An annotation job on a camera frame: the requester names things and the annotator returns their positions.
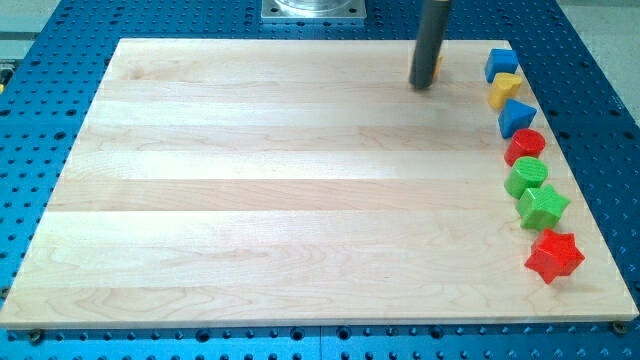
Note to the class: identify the yellow hexagon block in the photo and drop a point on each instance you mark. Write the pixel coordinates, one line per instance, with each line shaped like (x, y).
(437, 67)

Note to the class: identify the blue cube block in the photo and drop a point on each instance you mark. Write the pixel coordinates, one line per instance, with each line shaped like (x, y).
(500, 61)

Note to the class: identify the light wooden board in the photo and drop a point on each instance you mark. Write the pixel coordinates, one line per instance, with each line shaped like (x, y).
(218, 183)

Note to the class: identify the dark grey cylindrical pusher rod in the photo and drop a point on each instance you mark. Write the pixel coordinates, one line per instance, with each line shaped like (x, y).
(431, 31)

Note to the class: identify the blue triangle block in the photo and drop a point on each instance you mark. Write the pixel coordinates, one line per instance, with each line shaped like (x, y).
(515, 116)

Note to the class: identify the green cylinder block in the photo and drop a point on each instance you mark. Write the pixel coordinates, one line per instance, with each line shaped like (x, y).
(526, 172)

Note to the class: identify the yellow heart block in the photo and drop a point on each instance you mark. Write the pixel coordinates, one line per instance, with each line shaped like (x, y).
(504, 86)

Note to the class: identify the red cylinder block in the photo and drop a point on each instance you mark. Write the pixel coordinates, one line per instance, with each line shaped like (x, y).
(524, 142)

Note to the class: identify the green star block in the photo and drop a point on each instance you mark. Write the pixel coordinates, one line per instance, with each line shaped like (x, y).
(541, 208)

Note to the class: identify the red star block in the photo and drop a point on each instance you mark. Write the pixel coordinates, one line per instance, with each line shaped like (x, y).
(554, 255)

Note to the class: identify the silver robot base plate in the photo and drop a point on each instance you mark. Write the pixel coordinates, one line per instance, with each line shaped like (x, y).
(313, 9)

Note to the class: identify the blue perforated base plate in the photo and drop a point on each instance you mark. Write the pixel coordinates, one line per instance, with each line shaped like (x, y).
(49, 94)

